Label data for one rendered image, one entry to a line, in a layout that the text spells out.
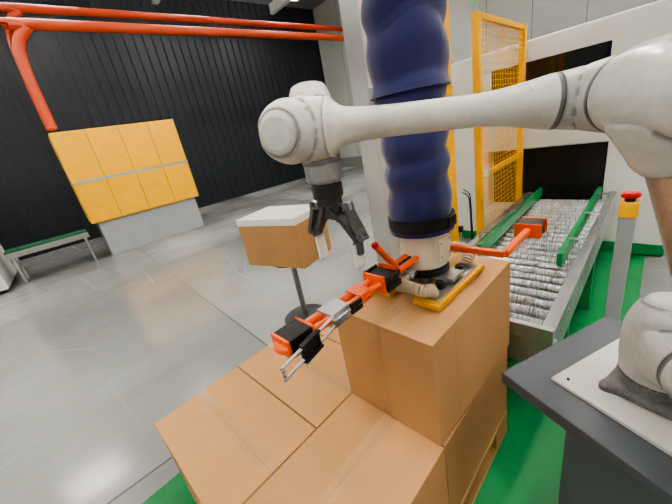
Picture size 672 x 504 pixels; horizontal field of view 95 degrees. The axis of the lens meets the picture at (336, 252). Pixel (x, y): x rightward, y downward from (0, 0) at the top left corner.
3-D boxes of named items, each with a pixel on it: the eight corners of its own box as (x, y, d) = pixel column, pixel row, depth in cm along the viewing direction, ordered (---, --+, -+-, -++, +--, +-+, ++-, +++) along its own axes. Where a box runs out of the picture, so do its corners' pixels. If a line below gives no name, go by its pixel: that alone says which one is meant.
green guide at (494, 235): (530, 195, 323) (530, 187, 320) (542, 195, 316) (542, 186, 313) (466, 254, 223) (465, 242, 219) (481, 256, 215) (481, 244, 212)
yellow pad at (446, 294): (458, 264, 125) (458, 252, 123) (484, 268, 118) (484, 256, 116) (412, 304, 104) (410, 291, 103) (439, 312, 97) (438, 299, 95)
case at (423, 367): (427, 317, 164) (420, 247, 150) (509, 343, 135) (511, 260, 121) (350, 391, 127) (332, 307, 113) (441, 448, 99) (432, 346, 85)
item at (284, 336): (300, 331, 83) (296, 316, 82) (318, 341, 78) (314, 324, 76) (274, 349, 78) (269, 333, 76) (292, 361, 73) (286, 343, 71)
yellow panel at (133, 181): (197, 221, 846) (163, 124, 759) (209, 224, 779) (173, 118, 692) (102, 251, 718) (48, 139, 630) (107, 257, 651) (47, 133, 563)
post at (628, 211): (596, 367, 180) (620, 198, 145) (611, 371, 176) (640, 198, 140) (594, 374, 176) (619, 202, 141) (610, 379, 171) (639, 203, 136)
